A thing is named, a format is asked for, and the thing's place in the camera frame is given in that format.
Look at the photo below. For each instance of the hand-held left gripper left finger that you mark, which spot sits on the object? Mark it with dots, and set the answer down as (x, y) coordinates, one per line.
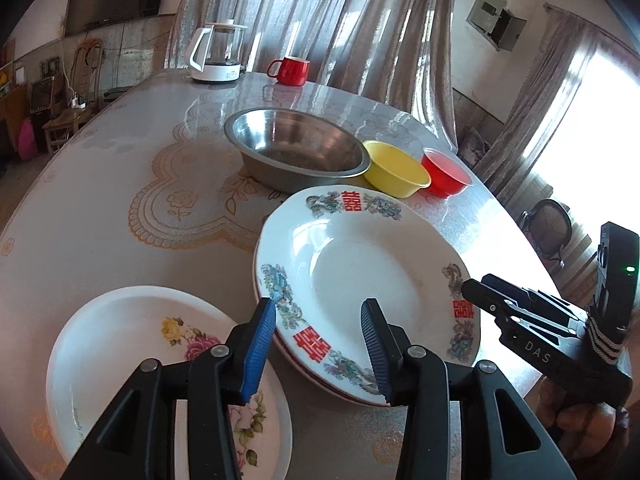
(257, 352)

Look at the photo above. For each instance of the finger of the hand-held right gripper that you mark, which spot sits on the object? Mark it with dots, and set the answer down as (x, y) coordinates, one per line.
(535, 296)
(520, 315)

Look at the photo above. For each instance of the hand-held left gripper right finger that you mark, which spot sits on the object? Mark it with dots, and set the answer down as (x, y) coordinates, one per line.
(372, 352)

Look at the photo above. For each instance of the white plate with red print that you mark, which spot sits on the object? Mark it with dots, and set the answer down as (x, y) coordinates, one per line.
(360, 270)

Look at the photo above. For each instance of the white floral plate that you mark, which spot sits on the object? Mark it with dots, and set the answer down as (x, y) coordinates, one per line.
(115, 350)

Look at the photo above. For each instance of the red plastic bowl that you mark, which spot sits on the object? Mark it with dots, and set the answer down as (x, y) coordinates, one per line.
(445, 176)

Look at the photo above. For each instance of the steel basin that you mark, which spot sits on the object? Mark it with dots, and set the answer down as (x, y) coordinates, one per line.
(300, 135)

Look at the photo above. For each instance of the person's right hand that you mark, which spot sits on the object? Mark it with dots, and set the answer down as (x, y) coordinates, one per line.
(580, 422)

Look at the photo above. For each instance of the red rimmed plate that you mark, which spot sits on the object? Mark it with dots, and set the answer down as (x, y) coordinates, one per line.
(295, 363)

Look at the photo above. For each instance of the round back chair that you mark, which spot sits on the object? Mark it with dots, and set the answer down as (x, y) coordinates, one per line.
(547, 225)

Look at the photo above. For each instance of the bright window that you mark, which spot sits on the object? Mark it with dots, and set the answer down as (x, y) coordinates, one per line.
(595, 135)

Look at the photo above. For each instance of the yellow plastic bowl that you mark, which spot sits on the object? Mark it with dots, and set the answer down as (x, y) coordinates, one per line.
(395, 170)

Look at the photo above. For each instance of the grey side curtain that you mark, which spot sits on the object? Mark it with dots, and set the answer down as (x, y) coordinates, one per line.
(550, 100)

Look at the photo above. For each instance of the lace pattern tablecloth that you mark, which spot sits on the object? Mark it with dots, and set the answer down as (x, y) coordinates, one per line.
(125, 200)

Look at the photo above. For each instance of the red mug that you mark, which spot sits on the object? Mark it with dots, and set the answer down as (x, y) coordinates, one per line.
(292, 72)

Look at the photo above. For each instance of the white glass kettle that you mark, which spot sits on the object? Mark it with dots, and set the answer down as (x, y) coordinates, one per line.
(215, 70)

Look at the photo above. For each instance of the wooden chair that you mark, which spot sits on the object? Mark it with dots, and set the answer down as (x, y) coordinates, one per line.
(65, 120)

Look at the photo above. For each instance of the white power strip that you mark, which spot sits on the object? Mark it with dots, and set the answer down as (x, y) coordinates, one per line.
(78, 102)

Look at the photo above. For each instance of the pink bag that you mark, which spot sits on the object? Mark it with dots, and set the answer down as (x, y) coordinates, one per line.
(27, 140)

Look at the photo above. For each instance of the grey striped curtain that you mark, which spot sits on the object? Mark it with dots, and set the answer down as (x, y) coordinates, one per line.
(350, 25)

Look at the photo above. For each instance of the small old monitor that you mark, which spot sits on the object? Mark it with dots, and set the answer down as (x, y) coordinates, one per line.
(42, 95)

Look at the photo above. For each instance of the wooden cabinet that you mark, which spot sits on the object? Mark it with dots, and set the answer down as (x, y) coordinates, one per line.
(12, 120)

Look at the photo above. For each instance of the wall electrical box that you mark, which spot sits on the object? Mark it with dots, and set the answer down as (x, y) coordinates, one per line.
(495, 17)

